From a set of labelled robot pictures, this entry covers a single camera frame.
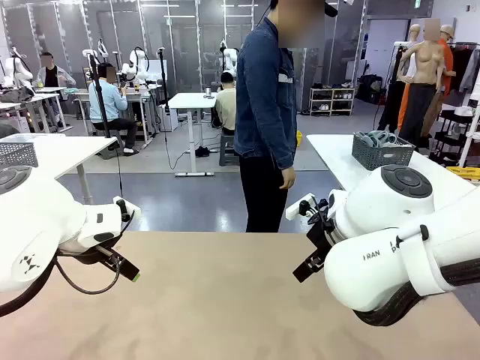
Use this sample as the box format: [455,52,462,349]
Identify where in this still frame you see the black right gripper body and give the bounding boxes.
[306,220,338,262]

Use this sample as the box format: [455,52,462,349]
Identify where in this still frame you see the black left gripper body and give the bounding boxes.
[76,243,127,269]

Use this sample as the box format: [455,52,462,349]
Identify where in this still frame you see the person's right forearm denim sleeve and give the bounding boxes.
[254,112,297,170]

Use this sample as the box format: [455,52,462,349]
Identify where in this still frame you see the grey perforated plastic basket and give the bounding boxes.
[0,142,39,170]
[351,133,416,172]

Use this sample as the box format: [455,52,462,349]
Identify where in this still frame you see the person's right hand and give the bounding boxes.
[279,166,298,190]

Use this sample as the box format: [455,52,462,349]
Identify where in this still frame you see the grey plastic step stool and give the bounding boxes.
[219,133,241,167]

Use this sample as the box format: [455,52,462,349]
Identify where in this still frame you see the wooden shoe rack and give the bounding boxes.
[309,86,356,116]

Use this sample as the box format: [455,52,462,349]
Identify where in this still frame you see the person in denim jacket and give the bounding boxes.
[234,0,338,233]

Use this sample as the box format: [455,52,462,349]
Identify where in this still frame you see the person in light blue shirt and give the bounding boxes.
[88,62,140,155]

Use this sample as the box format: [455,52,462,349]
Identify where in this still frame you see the yellow plastic crate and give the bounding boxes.
[445,166,480,185]

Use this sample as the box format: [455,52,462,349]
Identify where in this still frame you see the white cabinet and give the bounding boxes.
[157,103,180,132]

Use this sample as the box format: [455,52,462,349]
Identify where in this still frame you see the black bags pile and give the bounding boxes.
[358,73,384,105]

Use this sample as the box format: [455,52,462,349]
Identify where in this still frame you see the dark grey skirt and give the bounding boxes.
[398,82,439,149]

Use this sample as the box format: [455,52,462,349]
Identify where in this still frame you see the black shelf cart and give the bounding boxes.
[434,108,474,167]

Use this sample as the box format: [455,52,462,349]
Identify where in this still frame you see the black tripod stand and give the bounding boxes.
[86,53,113,139]

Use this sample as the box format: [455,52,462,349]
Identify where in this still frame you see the white work desk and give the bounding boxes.
[73,88,158,147]
[0,86,72,134]

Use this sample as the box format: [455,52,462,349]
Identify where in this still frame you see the person in beige shirt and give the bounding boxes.
[214,71,238,137]

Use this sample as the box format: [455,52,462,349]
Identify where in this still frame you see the dark clothing heap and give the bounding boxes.
[0,85,37,104]

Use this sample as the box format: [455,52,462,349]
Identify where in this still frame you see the white standing desk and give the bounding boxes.
[167,92,218,178]

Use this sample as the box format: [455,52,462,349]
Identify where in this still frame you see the person in grey jacket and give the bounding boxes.
[35,52,77,89]

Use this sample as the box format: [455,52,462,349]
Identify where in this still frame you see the black pole stand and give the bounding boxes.
[157,46,172,116]

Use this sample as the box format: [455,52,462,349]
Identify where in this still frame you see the mannequin in orange clothes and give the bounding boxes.
[396,24,457,132]

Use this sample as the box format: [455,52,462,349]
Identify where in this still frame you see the dark clothes on rack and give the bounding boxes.
[448,40,480,95]

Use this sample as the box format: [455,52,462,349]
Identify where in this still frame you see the pale grey mannequin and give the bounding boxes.
[397,23,424,84]

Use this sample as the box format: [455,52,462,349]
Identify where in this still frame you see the thin black looped cable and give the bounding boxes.
[55,258,122,296]

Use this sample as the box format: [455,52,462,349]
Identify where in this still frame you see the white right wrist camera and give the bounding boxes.
[285,192,317,222]

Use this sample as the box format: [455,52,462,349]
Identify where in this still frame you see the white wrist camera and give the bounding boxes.
[285,192,317,222]
[112,195,142,219]

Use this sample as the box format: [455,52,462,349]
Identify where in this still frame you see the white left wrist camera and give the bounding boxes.
[112,195,142,219]

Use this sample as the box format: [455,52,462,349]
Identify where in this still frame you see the left arm black cable sleeve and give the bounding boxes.
[0,258,57,320]

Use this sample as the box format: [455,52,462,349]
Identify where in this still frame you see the arm black cable sleeve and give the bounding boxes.
[352,256,480,327]
[0,258,57,320]

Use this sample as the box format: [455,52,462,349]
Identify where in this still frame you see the black hanging tripod cable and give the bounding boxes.
[114,148,125,200]

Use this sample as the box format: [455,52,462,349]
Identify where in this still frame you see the right arm black cable sleeve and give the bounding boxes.
[352,256,480,327]

